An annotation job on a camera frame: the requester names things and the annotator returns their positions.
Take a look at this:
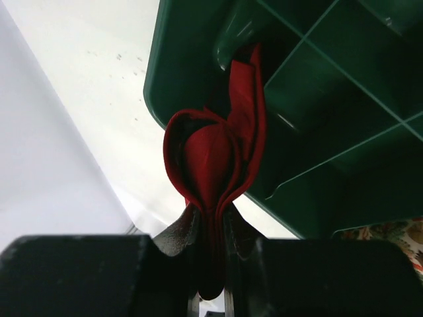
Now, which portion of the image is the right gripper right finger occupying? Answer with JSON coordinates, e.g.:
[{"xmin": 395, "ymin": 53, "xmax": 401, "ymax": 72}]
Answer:
[{"xmin": 223, "ymin": 207, "xmax": 422, "ymax": 316}]

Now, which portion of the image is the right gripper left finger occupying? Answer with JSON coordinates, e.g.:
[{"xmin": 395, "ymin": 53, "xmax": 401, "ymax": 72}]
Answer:
[{"xmin": 1, "ymin": 207, "xmax": 200, "ymax": 316}]

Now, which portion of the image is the red necktie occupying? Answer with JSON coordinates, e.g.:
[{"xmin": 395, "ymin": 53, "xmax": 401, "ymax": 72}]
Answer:
[{"xmin": 163, "ymin": 44, "xmax": 267, "ymax": 300}]

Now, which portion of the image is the rolled patterned tie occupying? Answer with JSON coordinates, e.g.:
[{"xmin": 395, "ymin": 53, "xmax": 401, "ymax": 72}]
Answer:
[{"xmin": 338, "ymin": 217, "xmax": 422, "ymax": 280}]

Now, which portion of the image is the green divided organizer tray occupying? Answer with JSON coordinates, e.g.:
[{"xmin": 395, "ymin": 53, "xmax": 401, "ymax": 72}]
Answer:
[{"xmin": 143, "ymin": 0, "xmax": 422, "ymax": 238}]

